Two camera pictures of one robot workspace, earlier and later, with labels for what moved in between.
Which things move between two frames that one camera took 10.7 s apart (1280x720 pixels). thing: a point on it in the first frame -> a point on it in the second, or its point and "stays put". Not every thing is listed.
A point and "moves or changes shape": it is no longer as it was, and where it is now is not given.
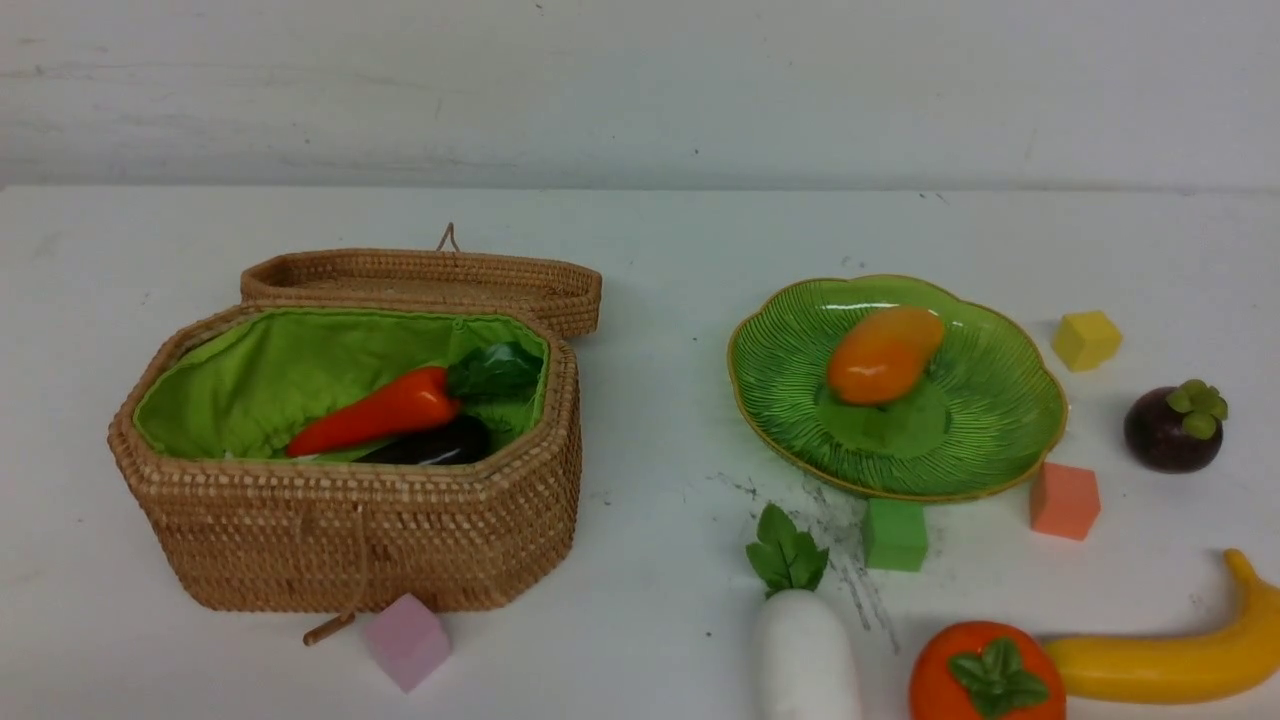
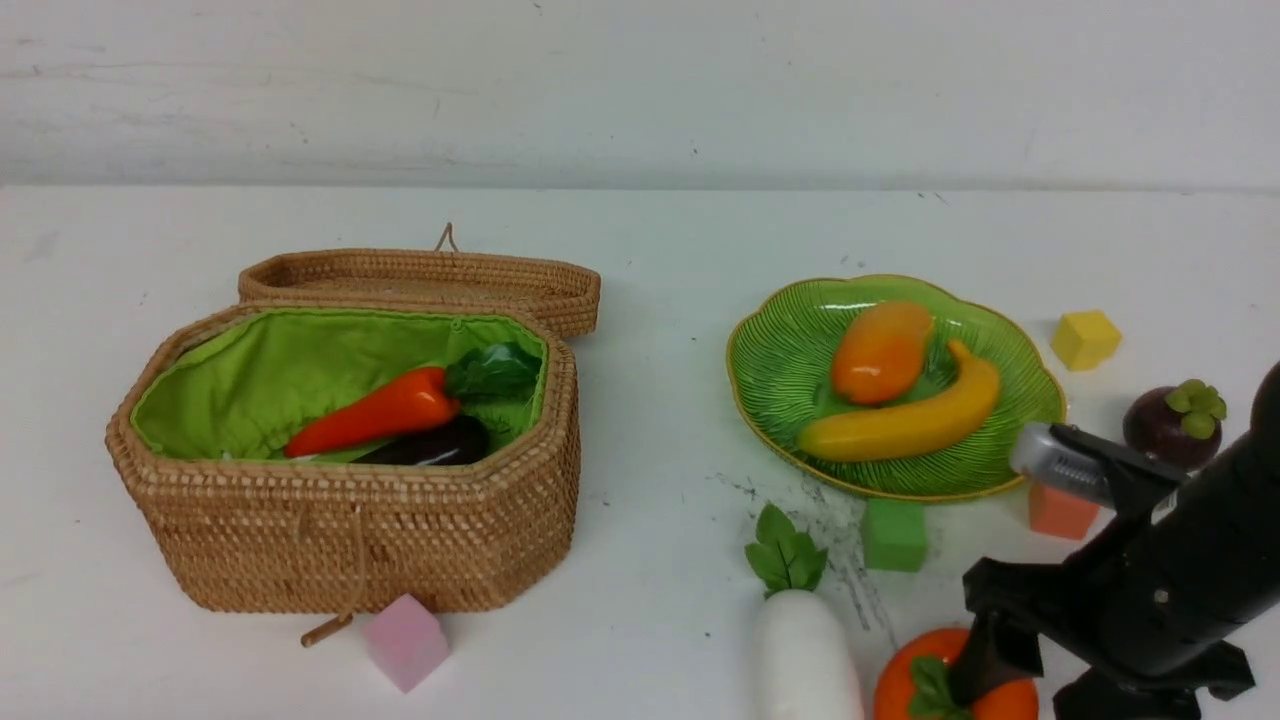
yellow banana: x=1187 y=667 moves or changes shape
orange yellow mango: x=881 y=356 stays put
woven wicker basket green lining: x=228 y=518 stays put
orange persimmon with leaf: x=984 y=670 moves or changes shape
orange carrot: x=480 y=372 stays put
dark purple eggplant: x=464 y=440 stays put
